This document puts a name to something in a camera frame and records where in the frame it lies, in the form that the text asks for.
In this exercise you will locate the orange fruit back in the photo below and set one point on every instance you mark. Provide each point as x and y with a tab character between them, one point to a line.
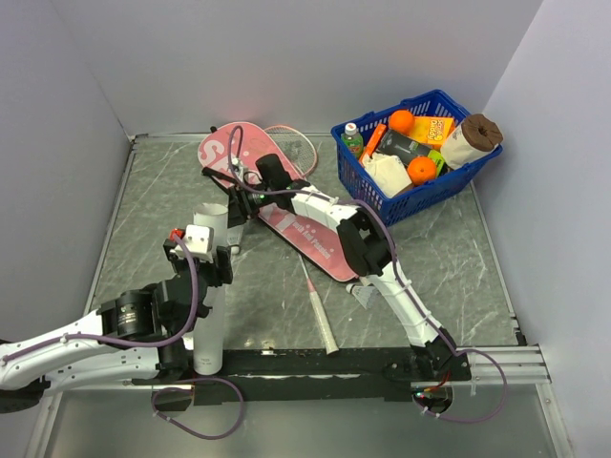
401	121

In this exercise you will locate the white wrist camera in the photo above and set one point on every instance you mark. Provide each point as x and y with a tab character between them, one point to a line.
197	239
239	168

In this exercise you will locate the pink badminton racket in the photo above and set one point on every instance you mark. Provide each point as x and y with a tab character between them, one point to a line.
302	154

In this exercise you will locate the brown paper roll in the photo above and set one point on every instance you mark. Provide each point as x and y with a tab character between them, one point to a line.
473	138

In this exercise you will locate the yellow orange snack box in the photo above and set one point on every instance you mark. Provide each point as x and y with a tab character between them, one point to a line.
432	130

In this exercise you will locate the white cloth bag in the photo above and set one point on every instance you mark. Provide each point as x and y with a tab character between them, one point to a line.
388	173

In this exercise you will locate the lime green packet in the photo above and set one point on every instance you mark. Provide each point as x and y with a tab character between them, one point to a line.
441	167

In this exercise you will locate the black packet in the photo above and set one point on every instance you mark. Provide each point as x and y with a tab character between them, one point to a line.
405	148

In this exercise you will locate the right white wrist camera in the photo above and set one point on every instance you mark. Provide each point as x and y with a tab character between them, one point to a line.
239	168

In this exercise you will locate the green drink bottle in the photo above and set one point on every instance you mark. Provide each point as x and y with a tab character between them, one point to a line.
353	140

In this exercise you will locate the orange fruit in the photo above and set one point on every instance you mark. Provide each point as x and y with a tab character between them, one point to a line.
421	169
401	121

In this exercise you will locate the white shuttlecock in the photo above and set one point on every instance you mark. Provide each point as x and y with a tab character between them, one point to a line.
366	295
234	238

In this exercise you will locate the blue plastic basket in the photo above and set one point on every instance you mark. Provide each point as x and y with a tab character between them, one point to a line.
360	185

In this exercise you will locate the orange slim box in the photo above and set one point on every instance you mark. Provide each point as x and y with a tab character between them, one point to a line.
373	142

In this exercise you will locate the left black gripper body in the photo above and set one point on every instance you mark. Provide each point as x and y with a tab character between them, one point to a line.
209	270

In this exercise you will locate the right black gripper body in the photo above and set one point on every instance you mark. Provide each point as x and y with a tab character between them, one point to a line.
259	199

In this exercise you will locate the orange fruit front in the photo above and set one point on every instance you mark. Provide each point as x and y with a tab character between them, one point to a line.
421	169

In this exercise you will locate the white shuttlecock tube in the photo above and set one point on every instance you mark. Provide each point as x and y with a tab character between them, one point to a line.
208	332

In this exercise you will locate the pink racket cover bag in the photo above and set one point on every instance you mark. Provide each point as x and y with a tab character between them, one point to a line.
316	243

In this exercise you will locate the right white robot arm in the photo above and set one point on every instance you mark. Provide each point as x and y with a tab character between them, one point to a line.
366	244

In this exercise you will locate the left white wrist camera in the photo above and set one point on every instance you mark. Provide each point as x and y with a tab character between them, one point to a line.
197	239

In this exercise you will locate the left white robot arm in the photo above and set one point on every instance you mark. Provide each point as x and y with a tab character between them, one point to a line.
151	335

